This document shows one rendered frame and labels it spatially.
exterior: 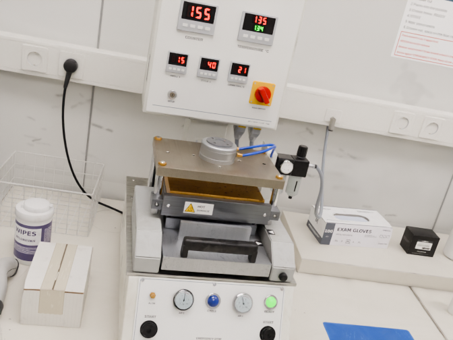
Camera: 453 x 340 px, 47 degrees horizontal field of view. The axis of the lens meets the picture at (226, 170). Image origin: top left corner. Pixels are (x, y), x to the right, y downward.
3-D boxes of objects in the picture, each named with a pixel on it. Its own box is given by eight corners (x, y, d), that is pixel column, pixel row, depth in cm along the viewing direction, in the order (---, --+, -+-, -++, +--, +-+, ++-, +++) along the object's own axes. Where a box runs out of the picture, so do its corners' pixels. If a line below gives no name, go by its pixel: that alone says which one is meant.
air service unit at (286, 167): (253, 191, 138) (265, 138, 133) (304, 196, 141) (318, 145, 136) (257, 200, 133) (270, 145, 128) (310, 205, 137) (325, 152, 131)
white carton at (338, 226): (305, 224, 167) (311, 204, 165) (369, 229, 174) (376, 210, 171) (319, 244, 157) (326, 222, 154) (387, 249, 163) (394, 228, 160)
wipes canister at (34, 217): (18, 245, 133) (21, 192, 128) (53, 249, 135) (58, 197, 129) (7, 264, 125) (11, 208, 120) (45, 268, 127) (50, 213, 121)
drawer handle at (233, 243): (180, 252, 103) (183, 234, 102) (253, 258, 107) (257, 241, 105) (180, 258, 101) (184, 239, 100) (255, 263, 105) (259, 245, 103)
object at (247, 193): (161, 175, 124) (168, 137, 121) (251, 185, 129) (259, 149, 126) (166, 208, 109) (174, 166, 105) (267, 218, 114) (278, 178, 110)
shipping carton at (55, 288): (37, 272, 124) (40, 239, 121) (93, 279, 126) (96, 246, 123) (14, 323, 107) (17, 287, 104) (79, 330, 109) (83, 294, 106)
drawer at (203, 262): (152, 204, 128) (157, 175, 126) (239, 213, 134) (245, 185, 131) (160, 273, 102) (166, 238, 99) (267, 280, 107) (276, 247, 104)
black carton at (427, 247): (399, 243, 168) (406, 224, 165) (425, 247, 169) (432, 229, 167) (406, 253, 162) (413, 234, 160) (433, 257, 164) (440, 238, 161)
